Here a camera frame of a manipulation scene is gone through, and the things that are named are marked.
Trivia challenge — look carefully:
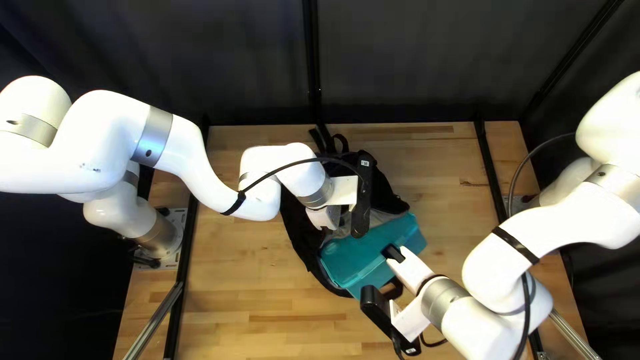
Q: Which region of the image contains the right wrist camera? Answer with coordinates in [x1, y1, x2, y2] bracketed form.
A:
[360, 285, 423, 357]

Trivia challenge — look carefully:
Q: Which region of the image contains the black frame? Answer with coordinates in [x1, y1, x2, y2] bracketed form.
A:
[120, 0, 626, 360]

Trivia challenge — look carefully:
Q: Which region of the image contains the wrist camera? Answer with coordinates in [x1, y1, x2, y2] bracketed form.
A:
[360, 285, 423, 357]
[350, 155, 377, 239]

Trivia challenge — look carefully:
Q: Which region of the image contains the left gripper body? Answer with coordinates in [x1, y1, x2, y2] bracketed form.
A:
[306, 175, 361, 232]

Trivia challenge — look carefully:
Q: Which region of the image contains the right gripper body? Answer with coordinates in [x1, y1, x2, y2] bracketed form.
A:
[386, 247, 435, 296]

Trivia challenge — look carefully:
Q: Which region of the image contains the black backpack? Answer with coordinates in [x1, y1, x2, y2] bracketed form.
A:
[279, 127, 412, 300]

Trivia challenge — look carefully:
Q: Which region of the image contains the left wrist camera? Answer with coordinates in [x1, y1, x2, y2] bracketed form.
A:
[350, 155, 377, 239]

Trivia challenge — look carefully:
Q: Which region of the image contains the translucent teal lunch box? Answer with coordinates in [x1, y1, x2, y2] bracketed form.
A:
[319, 212, 428, 301]

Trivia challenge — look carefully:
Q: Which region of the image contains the black cable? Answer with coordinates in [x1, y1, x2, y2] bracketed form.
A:
[237, 156, 362, 195]
[419, 132, 578, 360]

